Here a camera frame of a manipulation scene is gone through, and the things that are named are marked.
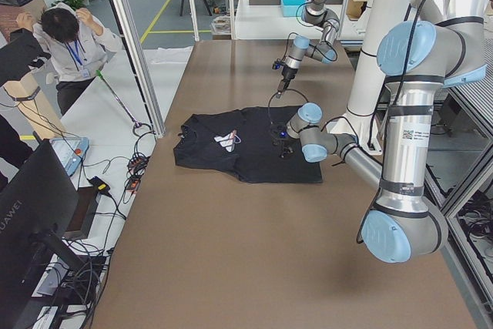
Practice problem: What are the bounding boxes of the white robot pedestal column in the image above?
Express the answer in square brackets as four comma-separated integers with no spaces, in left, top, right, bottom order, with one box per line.
[330,0,409,155]

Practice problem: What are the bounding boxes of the blue teach pendant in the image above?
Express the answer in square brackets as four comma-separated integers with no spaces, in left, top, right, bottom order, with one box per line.
[49,137,89,176]

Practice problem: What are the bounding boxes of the black Huawei monitor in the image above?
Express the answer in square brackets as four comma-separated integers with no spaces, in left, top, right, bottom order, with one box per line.
[1,139,84,328]

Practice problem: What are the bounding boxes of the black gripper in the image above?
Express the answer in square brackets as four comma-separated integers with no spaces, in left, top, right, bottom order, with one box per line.
[269,123,293,159]
[277,65,297,92]

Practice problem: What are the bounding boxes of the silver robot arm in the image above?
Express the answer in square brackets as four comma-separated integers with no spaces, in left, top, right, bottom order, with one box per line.
[273,0,340,97]
[277,0,488,263]

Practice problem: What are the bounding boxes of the seated person in hoodie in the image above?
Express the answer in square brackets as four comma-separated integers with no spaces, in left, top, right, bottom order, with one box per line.
[16,2,122,114]

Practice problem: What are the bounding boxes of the blue plastic bin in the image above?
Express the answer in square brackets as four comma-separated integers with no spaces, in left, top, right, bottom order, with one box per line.
[280,0,307,18]

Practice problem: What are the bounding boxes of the cardboard box stand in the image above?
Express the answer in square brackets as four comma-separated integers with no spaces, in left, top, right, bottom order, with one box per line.
[1,0,65,139]

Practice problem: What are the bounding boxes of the black printed t-shirt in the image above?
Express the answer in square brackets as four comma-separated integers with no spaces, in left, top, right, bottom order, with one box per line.
[173,106,323,183]

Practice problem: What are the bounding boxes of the aluminium frame post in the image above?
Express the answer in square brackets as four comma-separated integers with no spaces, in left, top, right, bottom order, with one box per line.
[109,0,166,139]

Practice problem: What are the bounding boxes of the metal grabber tool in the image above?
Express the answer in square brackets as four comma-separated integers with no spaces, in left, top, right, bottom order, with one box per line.
[96,69,154,136]

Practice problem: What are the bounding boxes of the red grey power strip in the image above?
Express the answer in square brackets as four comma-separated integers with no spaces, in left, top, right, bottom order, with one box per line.
[125,153,150,194]

